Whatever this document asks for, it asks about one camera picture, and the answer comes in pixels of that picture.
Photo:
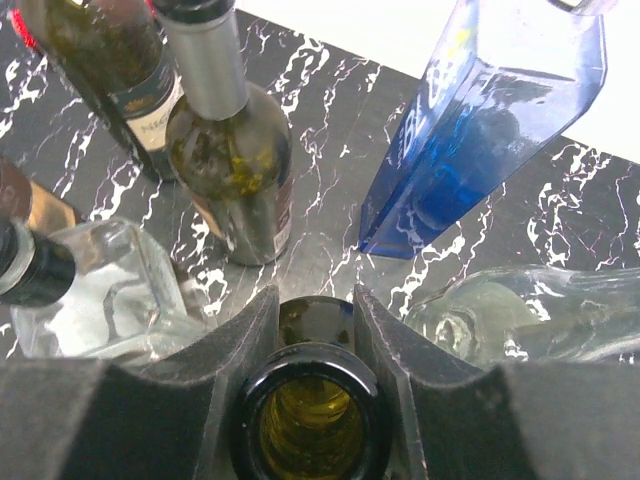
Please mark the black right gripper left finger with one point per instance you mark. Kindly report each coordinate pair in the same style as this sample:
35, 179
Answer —
94, 419

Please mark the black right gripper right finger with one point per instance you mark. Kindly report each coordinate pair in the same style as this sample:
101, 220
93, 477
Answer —
451, 420

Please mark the clear glass bottle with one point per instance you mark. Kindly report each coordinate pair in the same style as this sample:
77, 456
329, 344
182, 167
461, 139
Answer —
534, 313

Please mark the clear liquor bottle gold label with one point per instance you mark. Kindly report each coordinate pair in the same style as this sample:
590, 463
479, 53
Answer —
102, 289

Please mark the wine bottle silver foil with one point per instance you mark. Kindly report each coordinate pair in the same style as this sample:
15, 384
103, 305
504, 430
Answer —
313, 409
39, 209

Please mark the dark green wine bottle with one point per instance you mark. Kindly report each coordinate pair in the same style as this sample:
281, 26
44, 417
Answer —
229, 141

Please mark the blue square glass bottle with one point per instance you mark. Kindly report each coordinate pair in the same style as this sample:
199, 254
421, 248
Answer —
505, 78

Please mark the dark wine bottle white label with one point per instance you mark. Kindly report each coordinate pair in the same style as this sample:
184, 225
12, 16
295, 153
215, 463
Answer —
113, 54

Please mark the red glitter microphone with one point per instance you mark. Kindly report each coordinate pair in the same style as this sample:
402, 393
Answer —
21, 29

